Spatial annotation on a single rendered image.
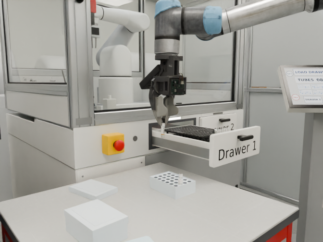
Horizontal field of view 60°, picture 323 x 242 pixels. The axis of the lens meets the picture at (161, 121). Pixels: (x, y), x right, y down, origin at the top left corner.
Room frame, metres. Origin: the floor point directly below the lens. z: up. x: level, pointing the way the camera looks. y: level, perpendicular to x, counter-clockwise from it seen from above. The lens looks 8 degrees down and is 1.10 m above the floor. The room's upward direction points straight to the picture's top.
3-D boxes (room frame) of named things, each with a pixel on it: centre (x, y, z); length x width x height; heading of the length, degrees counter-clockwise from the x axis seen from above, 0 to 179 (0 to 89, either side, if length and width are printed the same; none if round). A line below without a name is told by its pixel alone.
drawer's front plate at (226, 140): (0.99, -0.27, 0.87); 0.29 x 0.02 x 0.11; 131
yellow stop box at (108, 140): (1.00, 0.18, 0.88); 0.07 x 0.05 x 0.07; 131
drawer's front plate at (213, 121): (1.44, -0.30, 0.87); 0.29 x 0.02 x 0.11; 131
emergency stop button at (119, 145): (0.98, 0.15, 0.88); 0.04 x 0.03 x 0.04; 131
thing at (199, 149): (1.15, -0.14, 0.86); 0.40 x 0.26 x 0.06; 41
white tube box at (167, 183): (0.85, -0.03, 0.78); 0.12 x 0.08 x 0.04; 40
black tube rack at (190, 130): (1.14, -0.14, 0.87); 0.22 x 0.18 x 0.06; 41
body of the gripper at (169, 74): (0.85, -0.02, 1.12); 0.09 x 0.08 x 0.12; 40
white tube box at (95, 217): (0.59, 0.15, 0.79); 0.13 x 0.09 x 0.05; 44
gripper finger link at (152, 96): (0.85, 0.02, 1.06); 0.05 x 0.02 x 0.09; 130
